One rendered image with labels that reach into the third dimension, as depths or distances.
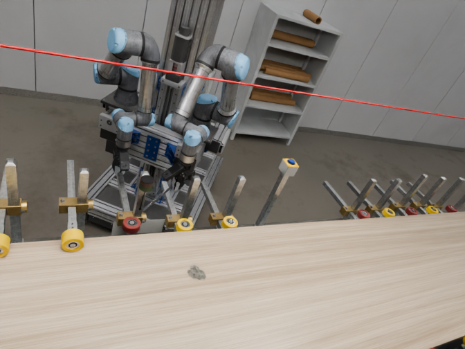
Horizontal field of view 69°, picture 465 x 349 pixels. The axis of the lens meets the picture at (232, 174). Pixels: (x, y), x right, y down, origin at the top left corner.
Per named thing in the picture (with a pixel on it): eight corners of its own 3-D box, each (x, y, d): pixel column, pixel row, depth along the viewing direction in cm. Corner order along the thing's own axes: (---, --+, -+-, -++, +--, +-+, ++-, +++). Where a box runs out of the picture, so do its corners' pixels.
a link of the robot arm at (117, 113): (130, 120, 188) (135, 131, 181) (109, 119, 182) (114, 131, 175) (132, 107, 184) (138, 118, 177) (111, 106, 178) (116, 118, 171)
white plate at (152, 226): (111, 235, 171) (113, 221, 165) (161, 231, 183) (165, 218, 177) (111, 235, 170) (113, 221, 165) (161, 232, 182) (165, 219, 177)
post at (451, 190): (421, 218, 293) (459, 176, 266) (424, 218, 295) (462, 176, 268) (425, 221, 291) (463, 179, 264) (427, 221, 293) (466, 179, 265)
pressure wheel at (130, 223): (119, 232, 161) (122, 215, 155) (135, 231, 165) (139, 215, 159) (121, 245, 156) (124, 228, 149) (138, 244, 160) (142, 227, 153)
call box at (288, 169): (277, 169, 185) (282, 158, 180) (287, 169, 188) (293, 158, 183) (283, 177, 180) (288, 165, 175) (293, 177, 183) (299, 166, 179)
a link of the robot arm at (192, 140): (205, 133, 159) (198, 140, 152) (199, 151, 165) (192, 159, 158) (190, 126, 159) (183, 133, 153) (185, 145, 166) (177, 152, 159)
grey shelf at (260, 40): (221, 121, 460) (261, 1, 373) (276, 128, 499) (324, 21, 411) (230, 139, 429) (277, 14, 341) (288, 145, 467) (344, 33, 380)
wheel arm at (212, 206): (199, 185, 210) (201, 181, 208) (204, 185, 212) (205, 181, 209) (222, 239, 180) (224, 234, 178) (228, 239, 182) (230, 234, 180)
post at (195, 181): (171, 239, 189) (192, 174, 162) (178, 239, 191) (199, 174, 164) (174, 244, 187) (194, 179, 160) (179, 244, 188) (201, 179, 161)
